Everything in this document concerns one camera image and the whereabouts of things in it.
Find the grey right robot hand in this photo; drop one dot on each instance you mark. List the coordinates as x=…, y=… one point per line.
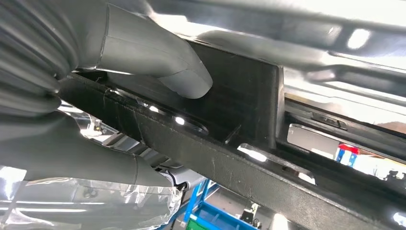
x=79, y=158

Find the blue metal shelf rack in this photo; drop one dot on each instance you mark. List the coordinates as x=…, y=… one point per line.
x=206, y=216

